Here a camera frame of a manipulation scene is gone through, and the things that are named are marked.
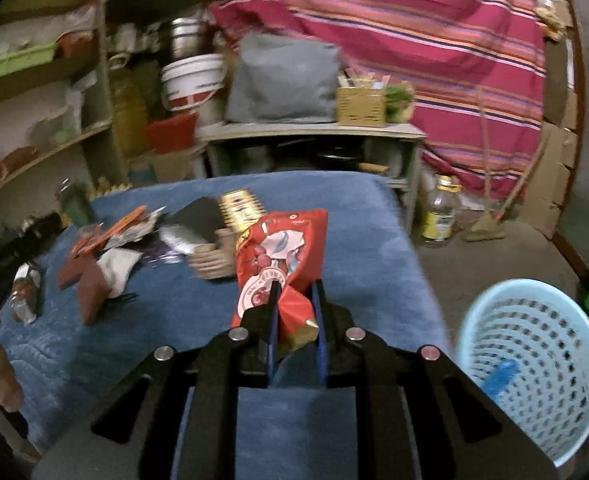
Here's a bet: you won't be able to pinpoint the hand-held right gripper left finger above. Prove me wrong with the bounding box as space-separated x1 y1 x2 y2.
32 282 281 480

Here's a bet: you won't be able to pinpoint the silver wrapper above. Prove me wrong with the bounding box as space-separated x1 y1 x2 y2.
157 225 200 256

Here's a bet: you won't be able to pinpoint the pink striped cloth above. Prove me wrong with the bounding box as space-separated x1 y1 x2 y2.
199 0 547 201

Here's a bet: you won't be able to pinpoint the blue fluffy mat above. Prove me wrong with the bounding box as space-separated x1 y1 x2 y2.
0 172 450 480

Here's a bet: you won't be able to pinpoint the yellow label bottle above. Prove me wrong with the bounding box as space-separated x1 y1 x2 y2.
419 175 462 247

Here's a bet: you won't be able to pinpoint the white cloth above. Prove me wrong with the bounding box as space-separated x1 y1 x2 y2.
97 247 142 298

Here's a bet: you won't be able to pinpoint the gold striped packet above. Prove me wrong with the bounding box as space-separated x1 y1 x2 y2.
218 189 266 233

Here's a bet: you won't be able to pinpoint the blue plastic piece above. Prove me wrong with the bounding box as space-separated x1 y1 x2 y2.
481 360 520 401

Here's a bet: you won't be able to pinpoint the brown scouring pad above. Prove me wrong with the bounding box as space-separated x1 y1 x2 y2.
57 255 95 291
77 260 111 326

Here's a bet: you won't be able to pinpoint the grey low cabinet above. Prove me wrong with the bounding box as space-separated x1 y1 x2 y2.
198 121 427 233

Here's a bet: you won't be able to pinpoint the grey cushion bag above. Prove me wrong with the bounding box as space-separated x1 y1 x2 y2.
224 34 342 125

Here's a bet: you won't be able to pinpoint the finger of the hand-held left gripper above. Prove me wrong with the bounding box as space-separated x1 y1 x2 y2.
22 214 64 250

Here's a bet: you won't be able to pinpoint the yellow egg carton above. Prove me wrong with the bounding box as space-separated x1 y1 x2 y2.
89 179 126 197

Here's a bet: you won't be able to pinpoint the cardboard box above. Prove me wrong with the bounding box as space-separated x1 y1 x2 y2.
129 150 195 183

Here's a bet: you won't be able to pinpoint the metal pot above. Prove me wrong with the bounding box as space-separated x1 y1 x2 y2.
167 17 210 61

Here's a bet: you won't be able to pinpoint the red snack wrapper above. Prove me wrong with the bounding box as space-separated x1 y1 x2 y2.
69 230 110 258

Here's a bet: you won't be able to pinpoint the white plastic bucket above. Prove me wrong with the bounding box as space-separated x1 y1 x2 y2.
160 54 225 111

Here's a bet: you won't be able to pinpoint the broom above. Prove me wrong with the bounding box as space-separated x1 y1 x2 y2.
464 137 550 242

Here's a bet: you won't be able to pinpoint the light blue plastic basket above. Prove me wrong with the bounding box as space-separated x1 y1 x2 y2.
455 279 589 468

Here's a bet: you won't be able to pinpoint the red snack bag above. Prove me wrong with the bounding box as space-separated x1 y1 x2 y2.
232 210 329 353

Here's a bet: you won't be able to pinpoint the yellow oil bottle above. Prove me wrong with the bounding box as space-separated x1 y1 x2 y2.
109 67 150 156

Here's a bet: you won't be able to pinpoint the labelled glass jar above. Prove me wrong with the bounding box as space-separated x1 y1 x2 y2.
12 262 42 325

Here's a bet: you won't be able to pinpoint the person's left hand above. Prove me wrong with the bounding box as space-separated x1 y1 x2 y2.
0 312 25 411

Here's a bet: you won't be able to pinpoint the black pouch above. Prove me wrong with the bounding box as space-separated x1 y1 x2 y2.
172 197 225 243

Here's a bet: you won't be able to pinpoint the green tray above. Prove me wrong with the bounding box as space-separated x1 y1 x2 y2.
0 42 58 86

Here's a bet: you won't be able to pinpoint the green bundle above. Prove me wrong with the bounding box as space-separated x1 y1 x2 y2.
384 82 416 123

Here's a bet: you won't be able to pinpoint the red plastic container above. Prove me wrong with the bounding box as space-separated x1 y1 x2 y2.
146 112 199 155

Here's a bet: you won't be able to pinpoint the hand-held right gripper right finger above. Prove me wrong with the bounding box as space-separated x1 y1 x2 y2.
310 280 560 480

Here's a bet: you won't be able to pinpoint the wooden stick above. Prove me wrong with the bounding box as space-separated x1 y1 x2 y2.
477 85 495 211

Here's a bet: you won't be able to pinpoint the orange snack wrapper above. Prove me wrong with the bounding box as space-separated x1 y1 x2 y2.
102 205 168 248

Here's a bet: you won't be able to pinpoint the cardboard sheets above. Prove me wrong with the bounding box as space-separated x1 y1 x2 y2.
517 0 582 241

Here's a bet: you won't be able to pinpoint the wooden shelf unit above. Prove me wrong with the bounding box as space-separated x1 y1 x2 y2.
0 0 132 211

